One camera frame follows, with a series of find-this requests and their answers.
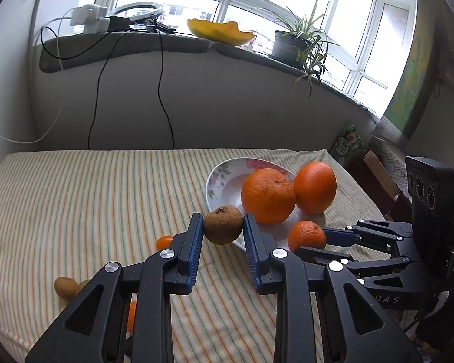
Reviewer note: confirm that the ring light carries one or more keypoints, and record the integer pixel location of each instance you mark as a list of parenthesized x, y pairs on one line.
[(143, 15)]

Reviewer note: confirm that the greenish brown fruit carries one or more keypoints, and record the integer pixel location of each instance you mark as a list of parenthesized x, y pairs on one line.
[(66, 288)]

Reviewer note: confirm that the large smooth orange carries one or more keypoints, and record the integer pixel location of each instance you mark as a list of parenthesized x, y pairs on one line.
[(315, 187)]

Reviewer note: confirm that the small orange kumquat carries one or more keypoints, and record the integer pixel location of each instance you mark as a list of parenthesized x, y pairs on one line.
[(164, 242)]

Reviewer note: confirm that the brown kiwi fruit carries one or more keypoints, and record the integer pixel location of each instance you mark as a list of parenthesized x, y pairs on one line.
[(223, 225)]

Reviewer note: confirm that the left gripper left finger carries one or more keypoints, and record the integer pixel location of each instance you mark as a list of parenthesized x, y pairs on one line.
[(93, 327)]

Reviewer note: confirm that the green snack bag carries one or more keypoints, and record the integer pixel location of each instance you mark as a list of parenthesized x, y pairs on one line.
[(348, 147)]

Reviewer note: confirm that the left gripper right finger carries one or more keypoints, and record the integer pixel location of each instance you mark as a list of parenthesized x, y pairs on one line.
[(354, 326)]

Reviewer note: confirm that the wall map poster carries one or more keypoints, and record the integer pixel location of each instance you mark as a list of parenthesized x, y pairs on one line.
[(411, 96)]

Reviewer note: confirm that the yellow bowl on sill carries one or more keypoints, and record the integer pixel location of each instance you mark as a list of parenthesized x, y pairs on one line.
[(225, 33)]

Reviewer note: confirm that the cardboard box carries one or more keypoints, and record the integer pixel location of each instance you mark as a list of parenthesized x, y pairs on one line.
[(375, 181)]

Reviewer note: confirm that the small mandarin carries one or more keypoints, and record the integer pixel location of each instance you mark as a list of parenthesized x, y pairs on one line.
[(306, 234), (131, 316)]

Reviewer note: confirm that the striped table cloth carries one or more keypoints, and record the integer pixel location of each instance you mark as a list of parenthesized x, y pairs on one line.
[(68, 213)]

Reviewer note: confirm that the white power adapters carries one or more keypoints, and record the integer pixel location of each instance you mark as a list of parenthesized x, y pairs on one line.
[(93, 18)]

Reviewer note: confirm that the floral white plate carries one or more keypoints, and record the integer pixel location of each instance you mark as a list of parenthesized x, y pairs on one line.
[(224, 185)]

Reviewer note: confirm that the grey window sill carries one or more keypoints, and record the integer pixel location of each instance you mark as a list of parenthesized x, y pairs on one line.
[(70, 51)]

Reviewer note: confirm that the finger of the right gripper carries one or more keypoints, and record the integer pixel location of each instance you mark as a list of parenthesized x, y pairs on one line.
[(369, 234), (363, 268)]

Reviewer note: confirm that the large rough orange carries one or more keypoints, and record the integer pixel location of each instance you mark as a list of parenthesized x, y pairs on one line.
[(269, 195)]

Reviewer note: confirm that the potted spider plant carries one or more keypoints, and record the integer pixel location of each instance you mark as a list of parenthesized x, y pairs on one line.
[(311, 44)]

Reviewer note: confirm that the small brown kiwi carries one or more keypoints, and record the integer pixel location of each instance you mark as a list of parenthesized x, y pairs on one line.
[(82, 285)]

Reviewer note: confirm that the white lace cloth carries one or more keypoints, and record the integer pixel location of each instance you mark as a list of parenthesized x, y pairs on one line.
[(393, 160)]

